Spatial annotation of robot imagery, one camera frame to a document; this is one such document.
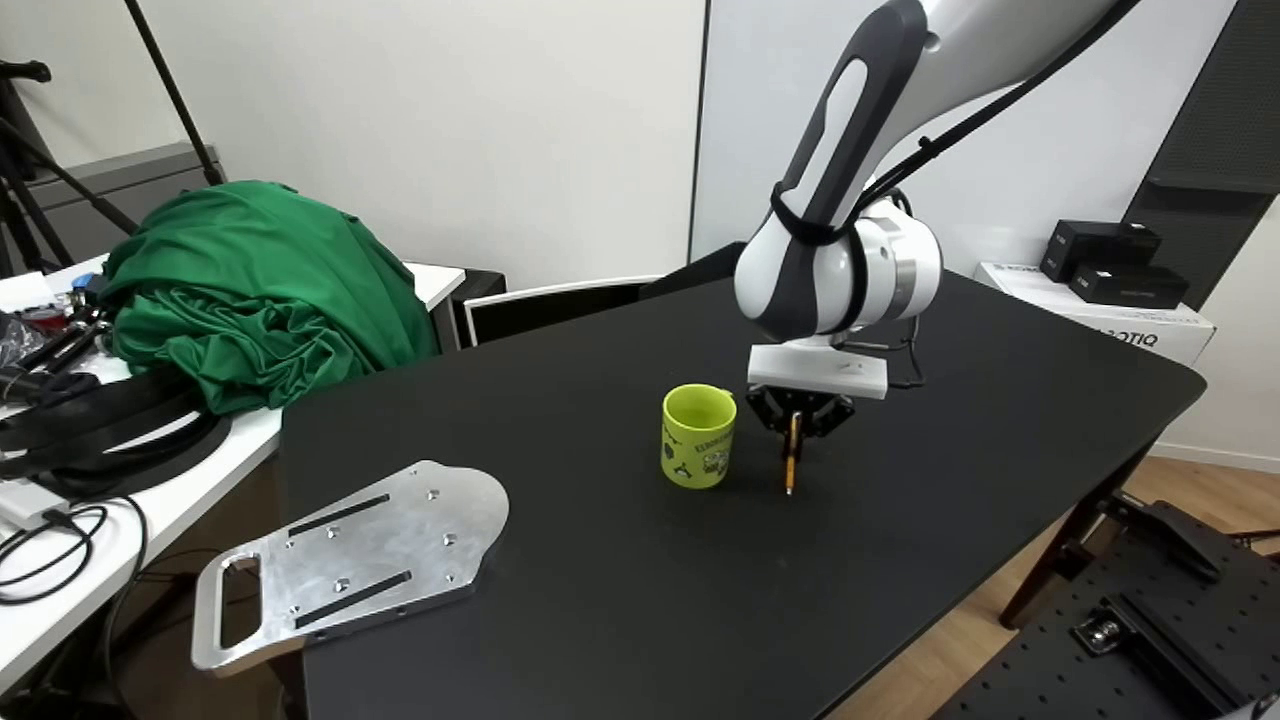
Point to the crumpled green cloth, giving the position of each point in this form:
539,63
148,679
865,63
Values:
252,293

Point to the tall black case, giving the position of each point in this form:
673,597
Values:
1103,245

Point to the dark tall cabinet panel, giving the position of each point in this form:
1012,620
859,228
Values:
1214,123

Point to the flat black case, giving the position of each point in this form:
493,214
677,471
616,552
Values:
1125,285

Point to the black optical breadboard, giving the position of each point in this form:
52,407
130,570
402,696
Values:
1134,643

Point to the thin black stand pole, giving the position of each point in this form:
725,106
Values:
174,95

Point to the yellow green printed mug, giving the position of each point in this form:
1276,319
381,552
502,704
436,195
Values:
697,442

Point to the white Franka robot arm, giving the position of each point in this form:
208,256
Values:
855,145

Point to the dark table leg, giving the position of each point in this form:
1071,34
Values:
1052,566

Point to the silver metal mounting plate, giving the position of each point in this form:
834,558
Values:
372,547

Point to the grey counter cabinet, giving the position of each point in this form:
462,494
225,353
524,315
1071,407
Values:
120,184

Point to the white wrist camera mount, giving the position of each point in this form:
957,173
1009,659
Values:
815,371

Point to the black tripod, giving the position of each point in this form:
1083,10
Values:
34,173

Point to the white edged black board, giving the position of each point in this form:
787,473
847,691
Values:
574,302

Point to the white cardboard box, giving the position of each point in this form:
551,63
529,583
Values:
1134,331

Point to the white side desk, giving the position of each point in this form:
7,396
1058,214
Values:
434,280

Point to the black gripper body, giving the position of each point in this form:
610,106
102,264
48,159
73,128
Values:
824,407

